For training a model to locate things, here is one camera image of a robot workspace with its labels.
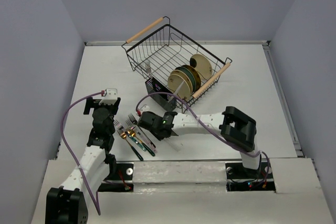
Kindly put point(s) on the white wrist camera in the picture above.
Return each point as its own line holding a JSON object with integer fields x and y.
{"x": 109, "y": 96}
{"x": 142, "y": 109}

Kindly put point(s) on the beige plate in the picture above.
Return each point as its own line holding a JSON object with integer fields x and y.
{"x": 174, "y": 81}
{"x": 202, "y": 65}
{"x": 185, "y": 77}

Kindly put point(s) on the gold rimmed dark plate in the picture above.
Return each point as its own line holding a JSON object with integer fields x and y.
{"x": 195, "y": 73}

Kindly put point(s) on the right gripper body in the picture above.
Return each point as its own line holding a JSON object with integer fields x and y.
{"x": 156, "y": 134}

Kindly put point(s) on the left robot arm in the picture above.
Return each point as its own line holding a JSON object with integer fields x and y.
{"x": 69, "y": 202}

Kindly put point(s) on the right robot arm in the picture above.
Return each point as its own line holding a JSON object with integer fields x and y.
{"x": 232, "y": 127}

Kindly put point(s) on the beige plate in front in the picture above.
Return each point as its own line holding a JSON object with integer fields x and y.
{"x": 174, "y": 81}

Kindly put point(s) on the plain silver fork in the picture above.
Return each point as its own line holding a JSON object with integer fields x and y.
{"x": 132, "y": 122}

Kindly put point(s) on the black perforated cutlery holder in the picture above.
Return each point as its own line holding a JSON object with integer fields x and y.
{"x": 162, "y": 95}

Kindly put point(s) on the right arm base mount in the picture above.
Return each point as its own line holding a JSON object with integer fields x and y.
{"x": 243, "y": 179}

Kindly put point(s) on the silver fork teal handle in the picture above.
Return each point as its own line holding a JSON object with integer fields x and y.
{"x": 135, "y": 140}

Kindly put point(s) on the silver fork pink handle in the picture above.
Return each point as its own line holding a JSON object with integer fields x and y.
{"x": 147, "y": 141}

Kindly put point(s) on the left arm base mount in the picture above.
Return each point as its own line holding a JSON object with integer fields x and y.
{"x": 119, "y": 182}

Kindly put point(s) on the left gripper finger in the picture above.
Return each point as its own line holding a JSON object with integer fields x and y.
{"x": 116, "y": 106}
{"x": 88, "y": 105}

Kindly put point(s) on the black wire dish rack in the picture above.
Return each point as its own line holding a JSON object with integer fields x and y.
{"x": 169, "y": 49}

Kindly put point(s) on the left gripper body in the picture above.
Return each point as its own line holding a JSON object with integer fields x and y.
{"x": 109, "y": 109}

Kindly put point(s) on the dark green plate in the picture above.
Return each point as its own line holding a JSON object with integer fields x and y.
{"x": 191, "y": 75}

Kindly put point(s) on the beige plate at back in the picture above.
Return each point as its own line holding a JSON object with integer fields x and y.
{"x": 202, "y": 65}

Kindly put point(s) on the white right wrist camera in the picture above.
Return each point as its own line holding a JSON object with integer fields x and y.
{"x": 142, "y": 109}

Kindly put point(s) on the beige plate in middle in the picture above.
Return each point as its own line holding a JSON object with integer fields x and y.
{"x": 185, "y": 77}

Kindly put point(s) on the black fork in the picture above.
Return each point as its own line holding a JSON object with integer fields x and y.
{"x": 148, "y": 71}

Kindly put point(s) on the clear chopstick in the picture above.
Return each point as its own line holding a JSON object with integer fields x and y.
{"x": 173, "y": 146}
{"x": 176, "y": 91}

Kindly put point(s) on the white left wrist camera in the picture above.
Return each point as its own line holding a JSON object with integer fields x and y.
{"x": 109, "y": 96}

